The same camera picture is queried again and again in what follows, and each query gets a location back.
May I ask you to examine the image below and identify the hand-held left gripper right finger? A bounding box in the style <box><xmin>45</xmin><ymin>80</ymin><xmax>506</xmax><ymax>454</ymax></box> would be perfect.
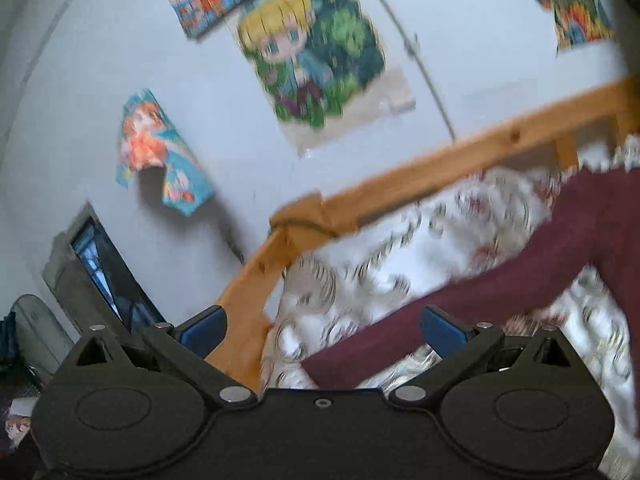
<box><xmin>387</xmin><ymin>304</ymin><xmax>577</xmax><ymax>407</ymax></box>

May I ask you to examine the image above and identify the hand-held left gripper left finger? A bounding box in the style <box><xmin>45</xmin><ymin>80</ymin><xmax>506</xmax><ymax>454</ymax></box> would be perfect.
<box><xmin>75</xmin><ymin>304</ymin><xmax>259</xmax><ymax>409</ymax></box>

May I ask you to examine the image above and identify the maroon knit garment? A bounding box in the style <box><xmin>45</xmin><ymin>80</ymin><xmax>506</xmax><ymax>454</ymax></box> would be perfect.
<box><xmin>302</xmin><ymin>165</ymin><xmax>640</xmax><ymax>391</ymax></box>

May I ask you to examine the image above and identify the floral patterned satin bedspread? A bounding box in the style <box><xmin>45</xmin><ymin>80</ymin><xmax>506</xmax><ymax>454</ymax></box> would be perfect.
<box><xmin>260</xmin><ymin>135</ymin><xmax>640</xmax><ymax>480</ymax></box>

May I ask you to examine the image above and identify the small cartoon picture card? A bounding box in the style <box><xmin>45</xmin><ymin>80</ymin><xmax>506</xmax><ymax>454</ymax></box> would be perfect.
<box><xmin>4</xmin><ymin>399</ymin><xmax>35</xmax><ymax>451</ymax></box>

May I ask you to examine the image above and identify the wooden bed frame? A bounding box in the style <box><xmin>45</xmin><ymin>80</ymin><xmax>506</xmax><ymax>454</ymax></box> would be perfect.
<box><xmin>205</xmin><ymin>74</ymin><xmax>640</xmax><ymax>397</ymax></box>

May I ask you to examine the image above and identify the orange-haired cartoon wall poster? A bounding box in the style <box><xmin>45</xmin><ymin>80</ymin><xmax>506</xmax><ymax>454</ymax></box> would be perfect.
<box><xmin>115</xmin><ymin>88</ymin><xmax>217</xmax><ymax>218</ymax></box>

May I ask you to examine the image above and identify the thin wall conduit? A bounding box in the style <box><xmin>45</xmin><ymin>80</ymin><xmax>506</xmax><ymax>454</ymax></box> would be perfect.
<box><xmin>349</xmin><ymin>0</ymin><xmax>457</xmax><ymax>140</ymax></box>

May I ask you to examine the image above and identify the blond cartoon figure wall poster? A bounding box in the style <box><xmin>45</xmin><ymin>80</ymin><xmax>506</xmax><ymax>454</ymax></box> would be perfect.
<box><xmin>234</xmin><ymin>0</ymin><xmax>417</xmax><ymax>157</ymax></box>

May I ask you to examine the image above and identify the floral print wall poster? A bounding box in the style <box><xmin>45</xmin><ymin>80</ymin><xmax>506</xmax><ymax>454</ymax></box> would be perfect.
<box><xmin>494</xmin><ymin>0</ymin><xmax>617</xmax><ymax>55</ymax></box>

